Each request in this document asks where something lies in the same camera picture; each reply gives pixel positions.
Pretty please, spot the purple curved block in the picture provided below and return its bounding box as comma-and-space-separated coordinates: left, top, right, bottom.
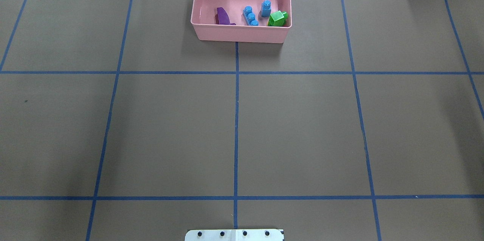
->
216, 7, 236, 25

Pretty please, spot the long blue stud block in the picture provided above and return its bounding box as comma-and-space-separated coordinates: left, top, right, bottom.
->
242, 5, 259, 26

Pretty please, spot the green block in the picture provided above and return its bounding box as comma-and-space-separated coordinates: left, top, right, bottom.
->
267, 11, 289, 27

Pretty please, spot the small blue block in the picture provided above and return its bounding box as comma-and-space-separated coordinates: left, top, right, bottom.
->
260, 0, 271, 17

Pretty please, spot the pink plastic box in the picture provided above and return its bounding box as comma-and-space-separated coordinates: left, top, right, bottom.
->
191, 0, 293, 44

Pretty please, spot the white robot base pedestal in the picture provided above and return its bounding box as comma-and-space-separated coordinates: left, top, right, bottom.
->
185, 229, 285, 241

